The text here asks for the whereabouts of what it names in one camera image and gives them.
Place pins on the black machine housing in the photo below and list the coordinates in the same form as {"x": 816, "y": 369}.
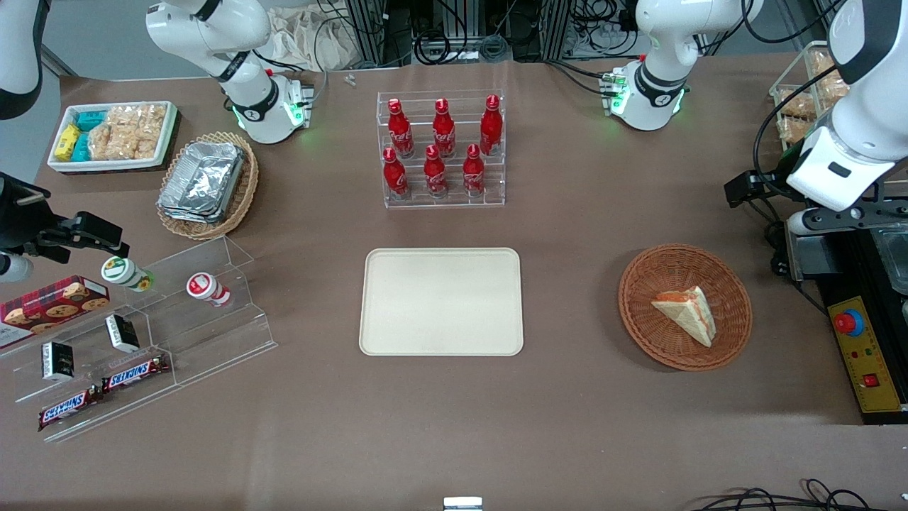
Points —
{"x": 844, "y": 284}

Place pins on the red tartan cookie box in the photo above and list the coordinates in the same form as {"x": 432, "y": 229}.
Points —
{"x": 50, "y": 309}

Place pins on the small black white box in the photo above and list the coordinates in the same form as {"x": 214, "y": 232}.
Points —
{"x": 58, "y": 360}
{"x": 122, "y": 333}

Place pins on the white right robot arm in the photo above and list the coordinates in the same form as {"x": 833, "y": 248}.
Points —
{"x": 234, "y": 42}

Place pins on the light oval wicker basket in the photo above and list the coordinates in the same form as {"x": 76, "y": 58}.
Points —
{"x": 245, "y": 191}

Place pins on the beige cloth bag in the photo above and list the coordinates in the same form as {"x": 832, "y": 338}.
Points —
{"x": 312, "y": 42}

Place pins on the small red rocker switch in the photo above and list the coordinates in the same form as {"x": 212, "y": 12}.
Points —
{"x": 871, "y": 381}

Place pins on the triangular sandwich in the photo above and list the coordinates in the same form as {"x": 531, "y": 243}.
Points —
{"x": 688, "y": 312}

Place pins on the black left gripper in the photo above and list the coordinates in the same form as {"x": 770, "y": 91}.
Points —
{"x": 779, "y": 170}

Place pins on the clear acrylic bottle rack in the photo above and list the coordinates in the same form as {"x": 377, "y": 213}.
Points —
{"x": 454, "y": 202}

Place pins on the yellow control panel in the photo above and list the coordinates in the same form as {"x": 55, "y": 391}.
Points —
{"x": 869, "y": 355}

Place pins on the red emergency stop button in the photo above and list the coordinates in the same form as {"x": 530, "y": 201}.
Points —
{"x": 848, "y": 323}

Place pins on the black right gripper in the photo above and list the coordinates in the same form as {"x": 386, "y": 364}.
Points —
{"x": 15, "y": 216}

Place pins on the red lid yogurt cup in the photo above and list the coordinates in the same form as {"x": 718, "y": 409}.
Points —
{"x": 204, "y": 287}

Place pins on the clear rice cracker bag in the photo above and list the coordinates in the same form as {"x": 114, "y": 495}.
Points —
{"x": 142, "y": 117}
{"x": 117, "y": 145}

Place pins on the clear acrylic stepped shelf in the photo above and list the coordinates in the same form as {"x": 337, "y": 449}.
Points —
{"x": 206, "y": 341}

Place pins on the clear fried snack bag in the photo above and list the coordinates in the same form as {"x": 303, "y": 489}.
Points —
{"x": 791, "y": 131}
{"x": 831, "y": 91}
{"x": 823, "y": 67}
{"x": 796, "y": 105}

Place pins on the white rectangular snack bin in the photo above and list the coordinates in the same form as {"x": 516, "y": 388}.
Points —
{"x": 106, "y": 165}

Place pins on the clear plastic container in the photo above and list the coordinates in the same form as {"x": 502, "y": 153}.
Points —
{"x": 894, "y": 259}

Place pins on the grey metal block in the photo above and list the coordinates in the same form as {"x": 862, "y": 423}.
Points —
{"x": 809, "y": 257}

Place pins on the teal snack packet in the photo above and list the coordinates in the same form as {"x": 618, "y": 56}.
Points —
{"x": 81, "y": 147}
{"x": 91, "y": 119}

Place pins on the yellow snack packet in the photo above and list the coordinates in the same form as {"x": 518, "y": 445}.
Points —
{"x": 67, "y": 140}

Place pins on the green lid yogurt cup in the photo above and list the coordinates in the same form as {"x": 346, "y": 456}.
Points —
{"x": 122, "y": 272}

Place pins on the red cola bottle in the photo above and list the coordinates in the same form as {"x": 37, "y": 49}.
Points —
{"x": 473, "y": 172}
{"x": 443, "y": 131}
{"x": 491, "y": 128}
{"x": 394, "y": 176}
{"x": 399, "y": 131}
{"x": 435, "y": 174}

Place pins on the beige plastic tray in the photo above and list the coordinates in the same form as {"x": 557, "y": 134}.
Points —
{"x": 440, "y": 301}

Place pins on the Snickers chocolate bar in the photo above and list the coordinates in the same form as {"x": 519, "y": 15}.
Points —
{"x": 135, "y": 374}
{"x": 69, "y": 409}

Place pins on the brown round wicker basket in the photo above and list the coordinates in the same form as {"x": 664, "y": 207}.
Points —
{"x": 652, "y": 333}

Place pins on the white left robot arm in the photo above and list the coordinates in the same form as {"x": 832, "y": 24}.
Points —
{"x": 660, "y": 42}

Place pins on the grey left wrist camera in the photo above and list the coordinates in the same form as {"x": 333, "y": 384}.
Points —
{"x": 801, "y": 221}

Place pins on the aluminium foil container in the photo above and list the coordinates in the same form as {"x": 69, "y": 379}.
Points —
{"x": 202, "y": 181}

